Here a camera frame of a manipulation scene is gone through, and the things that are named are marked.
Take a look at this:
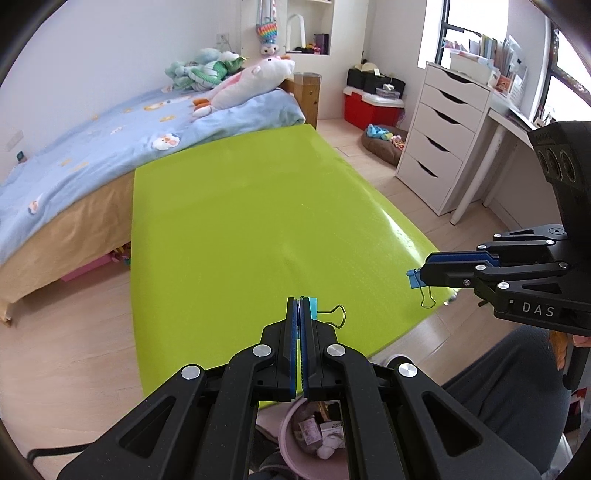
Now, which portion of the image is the large white pink plush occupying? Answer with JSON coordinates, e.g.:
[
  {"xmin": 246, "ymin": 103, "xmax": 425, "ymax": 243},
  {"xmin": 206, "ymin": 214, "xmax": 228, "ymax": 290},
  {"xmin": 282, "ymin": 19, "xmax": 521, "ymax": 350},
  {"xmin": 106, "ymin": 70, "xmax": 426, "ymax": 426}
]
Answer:
[{"xmin": 191, "ymin": 55, "xmax": 296, "ymax": 118}]

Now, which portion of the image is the rainbow hanging toy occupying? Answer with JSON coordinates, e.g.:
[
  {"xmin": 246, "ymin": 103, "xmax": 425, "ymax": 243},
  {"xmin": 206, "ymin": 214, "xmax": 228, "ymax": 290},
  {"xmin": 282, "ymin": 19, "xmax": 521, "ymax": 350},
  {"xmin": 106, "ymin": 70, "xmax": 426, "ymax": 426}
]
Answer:
[{"xmin": 256, "ymin": 0, "xmax": 280, "ymax": 58}]

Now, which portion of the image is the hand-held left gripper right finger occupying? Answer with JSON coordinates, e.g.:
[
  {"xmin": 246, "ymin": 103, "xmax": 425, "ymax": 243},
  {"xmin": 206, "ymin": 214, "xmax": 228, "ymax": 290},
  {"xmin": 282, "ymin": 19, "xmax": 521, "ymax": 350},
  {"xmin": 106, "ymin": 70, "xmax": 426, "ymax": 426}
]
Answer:
[{"xmin": 300, "ymin": 298, "xmax": 543, "ymax": 480}]

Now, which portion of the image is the stack of books and papers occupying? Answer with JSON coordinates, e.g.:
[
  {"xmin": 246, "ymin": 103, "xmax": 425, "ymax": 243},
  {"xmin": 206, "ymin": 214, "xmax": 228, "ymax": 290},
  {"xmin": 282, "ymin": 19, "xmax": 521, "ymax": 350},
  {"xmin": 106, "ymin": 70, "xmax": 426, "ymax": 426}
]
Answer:
[{"xmin": 441, "ymin": 32, "xmax": 529, "ymax": 107}]

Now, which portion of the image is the white arched object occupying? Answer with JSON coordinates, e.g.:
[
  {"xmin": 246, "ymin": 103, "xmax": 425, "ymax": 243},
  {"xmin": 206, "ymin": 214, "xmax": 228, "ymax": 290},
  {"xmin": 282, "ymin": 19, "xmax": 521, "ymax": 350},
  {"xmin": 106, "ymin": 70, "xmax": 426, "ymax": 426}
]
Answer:
[{"xmin": 286, "ymin": 14, "xmax": 306, "ymax": 51}]

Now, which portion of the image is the white wall shelf niche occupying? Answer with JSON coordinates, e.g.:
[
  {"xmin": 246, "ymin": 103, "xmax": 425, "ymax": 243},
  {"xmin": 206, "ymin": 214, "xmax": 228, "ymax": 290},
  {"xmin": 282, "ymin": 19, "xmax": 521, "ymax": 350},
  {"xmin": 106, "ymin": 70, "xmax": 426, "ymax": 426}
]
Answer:
[{"xmin": 285, "ymin": 0, "xmax": 335, "ymax": 57}]

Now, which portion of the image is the white knotted cloth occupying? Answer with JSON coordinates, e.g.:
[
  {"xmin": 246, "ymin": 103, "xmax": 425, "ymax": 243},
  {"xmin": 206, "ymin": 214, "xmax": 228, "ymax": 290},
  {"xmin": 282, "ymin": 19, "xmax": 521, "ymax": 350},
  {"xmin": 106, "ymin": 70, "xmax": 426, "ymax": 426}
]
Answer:
[{"xmin": 316, "ymin": 434, "xmax": 347, "ymax": 460}]

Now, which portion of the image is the pink storage box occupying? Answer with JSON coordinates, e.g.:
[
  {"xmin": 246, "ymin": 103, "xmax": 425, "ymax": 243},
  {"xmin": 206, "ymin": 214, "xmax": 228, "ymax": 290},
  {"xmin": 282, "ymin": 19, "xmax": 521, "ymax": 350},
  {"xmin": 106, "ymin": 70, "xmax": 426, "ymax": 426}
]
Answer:
[{"xmin": 60, "ymin": 256, "xmax": 116, "ymax": 283}]

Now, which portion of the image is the wooden bed with beige skirt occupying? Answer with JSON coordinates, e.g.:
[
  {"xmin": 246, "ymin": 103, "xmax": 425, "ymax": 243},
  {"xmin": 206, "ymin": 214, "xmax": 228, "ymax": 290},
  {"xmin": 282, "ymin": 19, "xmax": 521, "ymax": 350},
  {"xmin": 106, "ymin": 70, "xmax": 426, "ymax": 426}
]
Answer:
[{"xmin": 0, "ymin": 71, "xmax": 320, "ymax": 324}]

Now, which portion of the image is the black base leg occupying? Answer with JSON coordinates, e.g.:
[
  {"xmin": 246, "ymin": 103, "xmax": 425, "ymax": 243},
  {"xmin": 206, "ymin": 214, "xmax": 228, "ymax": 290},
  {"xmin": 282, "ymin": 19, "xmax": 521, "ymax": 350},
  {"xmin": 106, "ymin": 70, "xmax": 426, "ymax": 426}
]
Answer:
[{"xmin": 28, "ymin": 445, "xmax": 93, "ymax": 463}]

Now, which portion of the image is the white storage box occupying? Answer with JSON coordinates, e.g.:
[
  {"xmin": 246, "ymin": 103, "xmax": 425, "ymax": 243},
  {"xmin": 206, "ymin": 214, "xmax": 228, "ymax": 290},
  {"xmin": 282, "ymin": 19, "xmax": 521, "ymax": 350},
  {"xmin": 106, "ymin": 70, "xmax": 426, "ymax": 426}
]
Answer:
[{"xmin": 450, "ymin": 50, "xmax": 502, "ymax": 86}]

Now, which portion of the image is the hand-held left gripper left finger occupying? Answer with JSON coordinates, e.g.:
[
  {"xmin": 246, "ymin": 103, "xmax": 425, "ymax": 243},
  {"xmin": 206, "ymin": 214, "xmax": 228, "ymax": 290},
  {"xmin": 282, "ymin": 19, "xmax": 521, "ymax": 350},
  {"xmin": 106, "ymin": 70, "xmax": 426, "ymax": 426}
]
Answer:
[{"xmin": 55, "ymin": 296, "xmax": 304, "ymax": 480}]

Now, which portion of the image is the grey slipper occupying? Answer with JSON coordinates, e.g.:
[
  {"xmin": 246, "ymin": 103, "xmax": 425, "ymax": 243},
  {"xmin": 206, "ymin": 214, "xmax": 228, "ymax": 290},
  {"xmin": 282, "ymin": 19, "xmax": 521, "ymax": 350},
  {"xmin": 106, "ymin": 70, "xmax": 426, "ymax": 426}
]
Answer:
[{"xmin": 256, "ymin": 452, "xmax": 296, "ymax": 480}]

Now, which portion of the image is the green plush toy pile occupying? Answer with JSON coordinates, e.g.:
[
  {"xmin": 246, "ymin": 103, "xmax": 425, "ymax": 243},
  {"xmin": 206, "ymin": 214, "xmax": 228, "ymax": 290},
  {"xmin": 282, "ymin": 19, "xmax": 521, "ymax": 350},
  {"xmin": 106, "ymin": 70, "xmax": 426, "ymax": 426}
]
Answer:
[{"xmin": 165, "ymin": 47, "xmax": 250, "ymax": 90}]

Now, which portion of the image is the blue binder clip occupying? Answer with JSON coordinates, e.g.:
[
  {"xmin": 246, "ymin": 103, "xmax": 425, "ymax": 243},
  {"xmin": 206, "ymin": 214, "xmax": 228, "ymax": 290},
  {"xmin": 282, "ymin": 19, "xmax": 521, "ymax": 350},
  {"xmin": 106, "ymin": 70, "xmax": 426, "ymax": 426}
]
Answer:
[
  {"xmin": 302, "ymin": 298, "xmax": 347, "ymax": 329},
  {"xmin": 406, "ymin": 268, "xmax": 437, "ymax": 309}
]

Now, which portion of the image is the pink plastic bin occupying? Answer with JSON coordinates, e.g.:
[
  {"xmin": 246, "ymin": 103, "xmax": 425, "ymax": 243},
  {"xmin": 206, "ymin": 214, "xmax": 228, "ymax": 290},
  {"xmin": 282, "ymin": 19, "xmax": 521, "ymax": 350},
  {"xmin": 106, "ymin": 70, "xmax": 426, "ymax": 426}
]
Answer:
[{"xmin": 278, "ymin": 398, "xmax": 365, "ymax": 480}]

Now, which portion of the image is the pale pink packet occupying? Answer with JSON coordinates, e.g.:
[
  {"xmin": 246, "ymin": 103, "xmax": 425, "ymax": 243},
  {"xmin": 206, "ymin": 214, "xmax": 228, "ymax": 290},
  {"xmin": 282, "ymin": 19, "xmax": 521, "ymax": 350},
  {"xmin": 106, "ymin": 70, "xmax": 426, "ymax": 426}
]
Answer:
[{"xmin": 295, "ymin": 418, "xmax": 324, "ymax": 446}]

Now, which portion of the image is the red storage box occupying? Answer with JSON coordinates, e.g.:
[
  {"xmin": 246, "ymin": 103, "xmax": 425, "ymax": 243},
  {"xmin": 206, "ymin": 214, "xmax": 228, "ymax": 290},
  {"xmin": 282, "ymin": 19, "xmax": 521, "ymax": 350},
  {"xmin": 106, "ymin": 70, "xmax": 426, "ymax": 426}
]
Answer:
[{"xmin": 342, "ymin": 85, "xmax": 406, "ymax": 131}]

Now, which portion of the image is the person's leg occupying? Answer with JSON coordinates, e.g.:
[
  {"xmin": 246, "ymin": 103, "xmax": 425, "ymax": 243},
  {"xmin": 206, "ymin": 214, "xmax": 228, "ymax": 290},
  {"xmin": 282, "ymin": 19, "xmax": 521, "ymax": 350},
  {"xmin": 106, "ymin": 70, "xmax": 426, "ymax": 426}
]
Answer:
[{"xmin": 441, "ymin": 323, "xmax": 575, "ymax": 467}]

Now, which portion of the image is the brown pet bed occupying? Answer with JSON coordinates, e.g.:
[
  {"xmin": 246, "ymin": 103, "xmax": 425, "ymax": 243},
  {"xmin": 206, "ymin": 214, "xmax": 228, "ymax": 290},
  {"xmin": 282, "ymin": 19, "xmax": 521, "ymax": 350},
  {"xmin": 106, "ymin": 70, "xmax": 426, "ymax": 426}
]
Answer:
[{"xmin": 361, "ymin": 124, "xmax": 409, "ymax": 167}]

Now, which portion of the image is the white desk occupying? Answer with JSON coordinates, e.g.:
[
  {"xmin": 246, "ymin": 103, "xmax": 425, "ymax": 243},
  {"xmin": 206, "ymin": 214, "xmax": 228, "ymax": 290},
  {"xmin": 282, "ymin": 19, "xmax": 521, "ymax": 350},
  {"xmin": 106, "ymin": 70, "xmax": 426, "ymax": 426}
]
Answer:
[{"xmin": 450, "ymin": 88, "xmax": 591, "ymax": 227}]

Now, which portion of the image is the white drawer cabinet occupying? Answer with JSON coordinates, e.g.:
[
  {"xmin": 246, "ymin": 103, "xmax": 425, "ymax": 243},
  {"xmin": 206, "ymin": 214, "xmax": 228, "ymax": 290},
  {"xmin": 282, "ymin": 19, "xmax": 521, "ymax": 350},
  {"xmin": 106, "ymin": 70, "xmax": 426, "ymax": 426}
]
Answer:
[{"xmin": 394, "ymin": 61, "xmax": 492, "ymax": 217}]

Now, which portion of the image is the person's right hand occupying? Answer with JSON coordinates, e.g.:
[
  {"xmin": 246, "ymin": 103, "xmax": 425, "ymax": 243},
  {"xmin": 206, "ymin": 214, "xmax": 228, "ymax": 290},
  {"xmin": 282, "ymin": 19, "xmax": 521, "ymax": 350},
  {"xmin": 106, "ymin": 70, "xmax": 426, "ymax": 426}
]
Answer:
[{"xmin": 551, "ymin": 330, "xmax": 591, "ymax": 370}]

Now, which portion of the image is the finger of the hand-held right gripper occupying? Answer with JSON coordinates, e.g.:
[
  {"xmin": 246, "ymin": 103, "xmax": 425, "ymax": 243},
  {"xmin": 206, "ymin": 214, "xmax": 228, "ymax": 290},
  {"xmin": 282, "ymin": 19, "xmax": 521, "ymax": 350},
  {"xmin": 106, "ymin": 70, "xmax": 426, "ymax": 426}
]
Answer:
[
  {"xmin": 418, "ymin": 260, "xmax": 571, "ymax": 302},
  {"xmin": 425, "ymin": 224, "xmax": 568, "ymax": 268}
]

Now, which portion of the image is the dark framed window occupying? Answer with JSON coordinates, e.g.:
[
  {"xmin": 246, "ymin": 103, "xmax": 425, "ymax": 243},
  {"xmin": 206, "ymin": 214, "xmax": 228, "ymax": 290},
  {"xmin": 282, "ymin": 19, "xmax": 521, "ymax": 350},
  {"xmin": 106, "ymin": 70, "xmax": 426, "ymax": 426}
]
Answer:
[{"xmin": 418, "ymin": 0, "xmax": 591, "ymax": 130}]

